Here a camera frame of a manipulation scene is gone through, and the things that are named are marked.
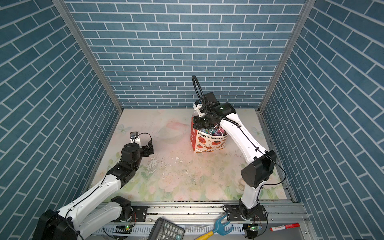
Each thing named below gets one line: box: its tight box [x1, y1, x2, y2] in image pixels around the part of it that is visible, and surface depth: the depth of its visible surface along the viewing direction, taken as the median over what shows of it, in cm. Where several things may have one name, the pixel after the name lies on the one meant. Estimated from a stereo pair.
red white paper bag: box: [190, 112, 229, 153], surface depth 82 cm
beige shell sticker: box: [238, 178, 246, 193], surface depth 84 cm
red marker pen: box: [270, 223, 300, 232], surface depth 71 cm
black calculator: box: [147, 217, 185, 240], surface depth 69 cm
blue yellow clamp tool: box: [195, 214, 234, 240], surface depth 70 cm
